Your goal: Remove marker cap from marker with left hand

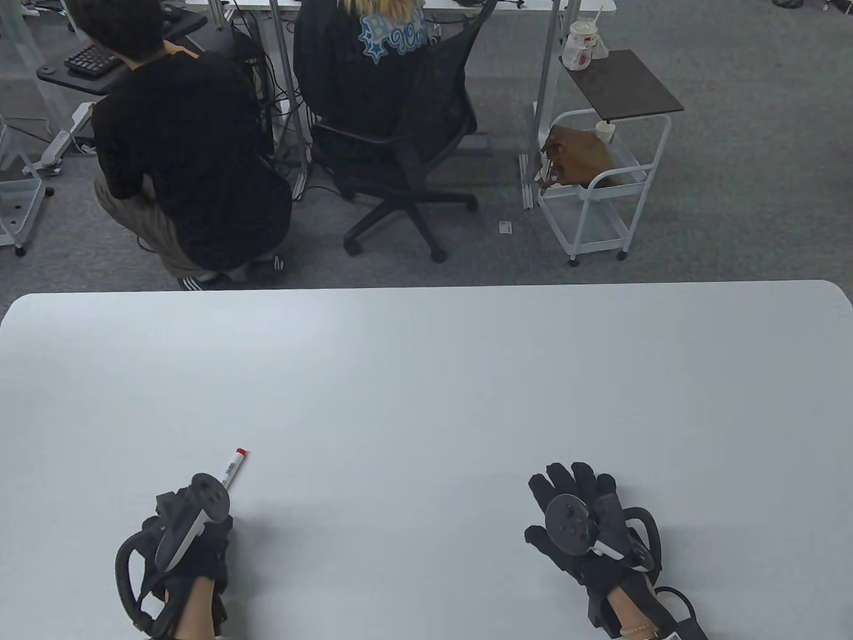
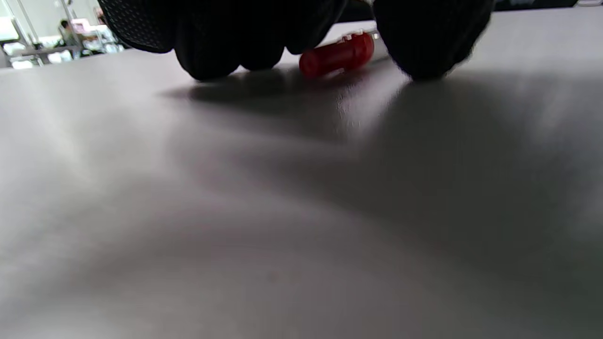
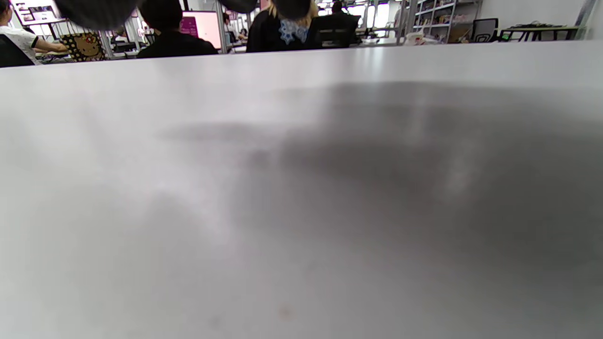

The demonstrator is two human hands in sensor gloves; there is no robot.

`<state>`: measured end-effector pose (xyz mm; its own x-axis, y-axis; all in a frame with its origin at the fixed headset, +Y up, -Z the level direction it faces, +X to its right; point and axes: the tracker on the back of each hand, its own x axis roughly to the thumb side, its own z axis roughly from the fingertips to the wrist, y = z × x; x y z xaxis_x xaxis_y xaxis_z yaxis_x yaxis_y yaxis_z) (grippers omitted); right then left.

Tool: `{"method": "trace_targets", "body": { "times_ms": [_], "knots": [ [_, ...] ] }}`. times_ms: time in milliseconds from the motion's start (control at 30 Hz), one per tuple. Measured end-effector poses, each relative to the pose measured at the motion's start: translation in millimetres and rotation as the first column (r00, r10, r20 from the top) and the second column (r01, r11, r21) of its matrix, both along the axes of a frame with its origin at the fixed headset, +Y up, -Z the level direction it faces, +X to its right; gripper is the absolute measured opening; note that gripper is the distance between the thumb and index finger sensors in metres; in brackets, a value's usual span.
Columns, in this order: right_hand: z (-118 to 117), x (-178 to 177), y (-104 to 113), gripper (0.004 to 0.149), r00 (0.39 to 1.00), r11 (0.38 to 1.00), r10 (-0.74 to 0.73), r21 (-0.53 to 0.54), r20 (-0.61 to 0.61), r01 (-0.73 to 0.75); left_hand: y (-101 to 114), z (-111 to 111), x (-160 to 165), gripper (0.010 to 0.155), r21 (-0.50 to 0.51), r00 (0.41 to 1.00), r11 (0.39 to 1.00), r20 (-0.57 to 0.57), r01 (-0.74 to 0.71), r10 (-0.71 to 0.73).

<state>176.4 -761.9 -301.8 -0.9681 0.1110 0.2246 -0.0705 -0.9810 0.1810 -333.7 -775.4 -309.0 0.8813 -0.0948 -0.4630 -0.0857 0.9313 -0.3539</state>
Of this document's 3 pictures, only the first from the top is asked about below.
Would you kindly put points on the black keyboard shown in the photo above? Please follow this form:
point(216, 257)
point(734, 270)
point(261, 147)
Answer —
point(92, 60)

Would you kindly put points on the white marker with red cap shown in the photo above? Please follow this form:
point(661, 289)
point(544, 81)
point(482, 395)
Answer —
point(234, 466)

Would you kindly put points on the black and white glove controller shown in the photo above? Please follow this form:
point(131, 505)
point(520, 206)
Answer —
point(570, 523)
point(193, 516)

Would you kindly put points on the person's right middle finger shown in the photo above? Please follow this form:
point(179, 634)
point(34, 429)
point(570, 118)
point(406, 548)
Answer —
point(558, 478)

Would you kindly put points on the person's right forearm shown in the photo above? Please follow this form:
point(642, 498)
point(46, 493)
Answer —
point(636, 613)

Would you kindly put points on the white power strip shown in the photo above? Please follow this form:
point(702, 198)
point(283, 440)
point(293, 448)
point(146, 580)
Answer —
point(63, 136)

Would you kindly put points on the drink cup in plastic bag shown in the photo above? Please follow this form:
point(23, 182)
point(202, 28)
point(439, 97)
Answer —
point(581, 43)

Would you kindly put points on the person's right hand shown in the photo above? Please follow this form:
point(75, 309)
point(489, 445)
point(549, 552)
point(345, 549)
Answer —
point(586, 560)

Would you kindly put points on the brown leather bag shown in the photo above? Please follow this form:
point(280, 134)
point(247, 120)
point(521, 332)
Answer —
point(580, 156)

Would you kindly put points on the person's right little finger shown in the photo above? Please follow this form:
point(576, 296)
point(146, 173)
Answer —
point(606, 484)

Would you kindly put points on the person's right thumb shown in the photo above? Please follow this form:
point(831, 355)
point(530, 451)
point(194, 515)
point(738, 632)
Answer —
point(534, 534)

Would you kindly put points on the person's left fingers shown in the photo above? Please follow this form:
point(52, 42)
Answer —
point(224, 533)

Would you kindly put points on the grey desk leg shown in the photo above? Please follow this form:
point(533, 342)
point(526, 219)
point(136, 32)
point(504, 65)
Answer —
point(290, 86)
point(546, 73)

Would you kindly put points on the black office chair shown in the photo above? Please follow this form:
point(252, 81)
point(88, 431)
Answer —
point(413, 146)

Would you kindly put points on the person's left forearm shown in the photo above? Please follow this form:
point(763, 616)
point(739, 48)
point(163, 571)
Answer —
point(190, 613)

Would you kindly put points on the person's left hand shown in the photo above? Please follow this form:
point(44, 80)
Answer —
point(200, 563)

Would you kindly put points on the white cart with dark top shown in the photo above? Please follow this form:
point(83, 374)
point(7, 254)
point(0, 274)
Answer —
point(626, 83)

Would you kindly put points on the small white cup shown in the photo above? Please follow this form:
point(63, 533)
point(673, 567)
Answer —
point(605, 132)

